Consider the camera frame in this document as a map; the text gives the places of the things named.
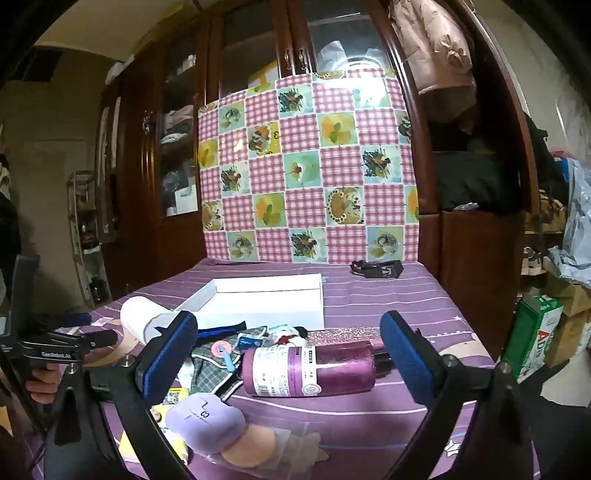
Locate white cardboard box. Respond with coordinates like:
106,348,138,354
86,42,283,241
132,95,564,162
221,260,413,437
174,273,324,331

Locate green and white carton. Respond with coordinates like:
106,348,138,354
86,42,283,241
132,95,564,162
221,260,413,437
501,295,565,382

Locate grey plastic bag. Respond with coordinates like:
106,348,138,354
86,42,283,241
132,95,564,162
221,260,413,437
547,157,591,289

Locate dark wooden cabinet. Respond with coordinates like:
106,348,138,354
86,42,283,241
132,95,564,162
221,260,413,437
95,0,542,315

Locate person's left hand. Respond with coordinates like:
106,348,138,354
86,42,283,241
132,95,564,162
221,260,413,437
25,362,64,404

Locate metal shelf rack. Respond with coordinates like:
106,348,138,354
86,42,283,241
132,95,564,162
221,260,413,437
67,170,112,311

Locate white toilet paper roll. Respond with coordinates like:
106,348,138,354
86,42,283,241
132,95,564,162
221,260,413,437
120,295,179,345

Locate pink glitter pouch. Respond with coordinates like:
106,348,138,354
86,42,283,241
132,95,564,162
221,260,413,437
305,329,385,357

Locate grey plaid fabric pouch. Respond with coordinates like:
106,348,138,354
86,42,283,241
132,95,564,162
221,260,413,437
190,325,269,403

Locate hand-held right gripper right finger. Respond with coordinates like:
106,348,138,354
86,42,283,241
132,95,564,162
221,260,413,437
379,310,555,480

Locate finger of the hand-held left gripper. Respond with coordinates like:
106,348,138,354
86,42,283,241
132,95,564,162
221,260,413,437
39,312,93,331
81,329,119,354

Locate pink padded jacket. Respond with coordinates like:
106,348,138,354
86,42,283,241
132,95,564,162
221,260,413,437
388,0,477,123

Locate black folded clothing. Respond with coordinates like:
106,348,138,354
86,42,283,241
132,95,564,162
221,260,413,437
434,150,527,214

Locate black plastic clip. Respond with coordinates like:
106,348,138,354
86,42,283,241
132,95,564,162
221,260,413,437
350,259,405,280

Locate black hanging jacket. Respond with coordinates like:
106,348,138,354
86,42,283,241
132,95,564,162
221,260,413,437
524,113,570,205

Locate purple bottle with white label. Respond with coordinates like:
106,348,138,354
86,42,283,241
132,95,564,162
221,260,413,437
242,342,394,398

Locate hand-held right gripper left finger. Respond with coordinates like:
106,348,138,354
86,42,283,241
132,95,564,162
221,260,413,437
44,310,199,480

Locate brown cardboard boxes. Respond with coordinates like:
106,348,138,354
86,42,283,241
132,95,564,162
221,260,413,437
540,277,591,371

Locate yellow packet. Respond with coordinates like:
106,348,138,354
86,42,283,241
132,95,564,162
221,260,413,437
117,388,191,463

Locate white plush toy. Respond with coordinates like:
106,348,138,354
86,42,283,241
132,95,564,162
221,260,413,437
268,323,310,348

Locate purple striped tablecloth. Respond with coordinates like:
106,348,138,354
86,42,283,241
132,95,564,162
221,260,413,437
55,257,500,480

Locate pink checkered printed cloth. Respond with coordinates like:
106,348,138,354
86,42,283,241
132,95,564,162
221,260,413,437
196,67,421,265

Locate clear pack of makeup puffs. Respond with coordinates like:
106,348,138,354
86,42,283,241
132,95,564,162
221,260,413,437
165,392,329,468

